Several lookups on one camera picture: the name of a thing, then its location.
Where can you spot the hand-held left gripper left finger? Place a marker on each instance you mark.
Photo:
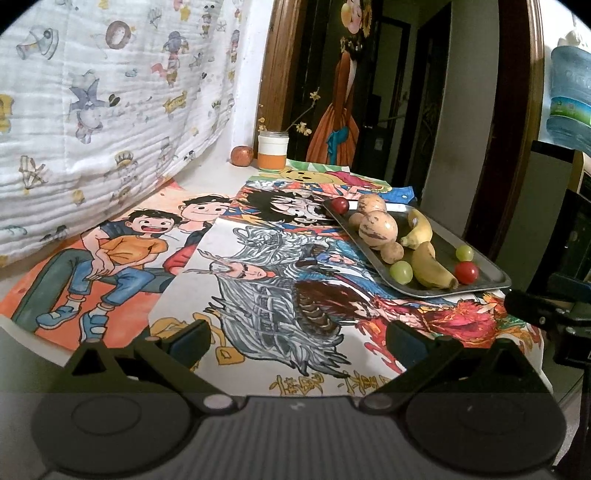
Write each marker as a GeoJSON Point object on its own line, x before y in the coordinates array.
{"type": "Point", "coordinates": [191, 340]}

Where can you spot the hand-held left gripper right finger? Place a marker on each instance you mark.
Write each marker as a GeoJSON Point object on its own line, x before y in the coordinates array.
{"type": "Point", "coordinates": [406, 344]}

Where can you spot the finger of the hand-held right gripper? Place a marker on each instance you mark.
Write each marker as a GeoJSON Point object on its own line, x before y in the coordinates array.
{"type": "Point", "coordinates": [565, 282]}
{"type": "Point", "coordinates": [535, 309]}

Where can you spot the metal baking tray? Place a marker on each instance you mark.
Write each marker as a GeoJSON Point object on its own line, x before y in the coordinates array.
{"type": "Point", "coordinates": [489, 274]}

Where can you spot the green grape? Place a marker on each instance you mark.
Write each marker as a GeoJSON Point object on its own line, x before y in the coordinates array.
{"type": "Point", "coordinates": [400, 272]}
{"type": "Point", "coordinates": [465, 253]}

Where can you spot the yellow banana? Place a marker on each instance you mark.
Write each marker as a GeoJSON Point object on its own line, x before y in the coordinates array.
{"type": "Point", "coordinates": [429, 270]}
{"type": "Point", "coordinates": [419, 228]}

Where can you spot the red cherry tomato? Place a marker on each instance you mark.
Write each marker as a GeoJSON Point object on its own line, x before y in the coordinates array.
{"type": "Point", "coordinates": [340, 205]}
{"type": "Point", "coordinates": [466, 272]}

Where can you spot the brown kiwi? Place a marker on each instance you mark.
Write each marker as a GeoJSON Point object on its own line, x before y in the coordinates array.
{"type": "Point", "coordinates": [355, 220]}
{"type": "Point", "coordinates": [392, 252]}

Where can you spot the large striped pepino melon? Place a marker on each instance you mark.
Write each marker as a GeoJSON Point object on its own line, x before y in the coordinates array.
{"type": "Point", "coordinates": [377, 227]}

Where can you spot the small striped pepino melon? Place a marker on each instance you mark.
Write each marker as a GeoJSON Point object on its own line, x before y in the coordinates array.
{"type": "Point", "coordinates": [371, 203]}

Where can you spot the cartoon boys drawing sheet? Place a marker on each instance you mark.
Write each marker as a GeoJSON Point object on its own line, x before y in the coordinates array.
{"type": "Point", "coordinates": [124, 249]}

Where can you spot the water dispenser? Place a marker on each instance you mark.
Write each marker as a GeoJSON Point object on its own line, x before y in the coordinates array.
{"type": "Point", "coordinates": [554, 166]}

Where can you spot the colourful yellow bear drawing sheet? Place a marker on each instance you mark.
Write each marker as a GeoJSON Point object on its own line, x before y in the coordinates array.
{"type": "Point", "coordinates": [300, 184]}

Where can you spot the blue water jug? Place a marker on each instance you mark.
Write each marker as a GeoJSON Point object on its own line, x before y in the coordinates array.
{"type": "Point", "coordinates": [570, 92]}

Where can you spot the red apple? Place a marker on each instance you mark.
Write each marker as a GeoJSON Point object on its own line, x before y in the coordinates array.
{"type": "Point", "coordinates": [241, 156]}

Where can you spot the white and orange jar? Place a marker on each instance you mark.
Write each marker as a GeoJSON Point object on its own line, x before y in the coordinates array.
{"type": "Point", "coordinates": [272, 152]}

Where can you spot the dried yellow flower sprig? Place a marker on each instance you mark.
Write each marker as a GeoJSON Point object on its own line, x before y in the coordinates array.
{"type": "Point", "coordinates": [302, 127]}

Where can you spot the white cartoon printed blanket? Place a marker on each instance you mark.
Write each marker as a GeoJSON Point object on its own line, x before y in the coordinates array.
{"type": "Point", "coordinates": [92, 115]}

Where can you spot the brown wooden door frame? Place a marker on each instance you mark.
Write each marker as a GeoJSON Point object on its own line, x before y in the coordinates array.
{"type": "Point", "coordinates": [512, 138]}
{"type": "Point", "coordinates": [277, 69]}

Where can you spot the wall poster orange dress figure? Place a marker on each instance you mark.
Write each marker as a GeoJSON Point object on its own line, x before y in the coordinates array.
{"type": "Point", "coordinates": [341, 115]}

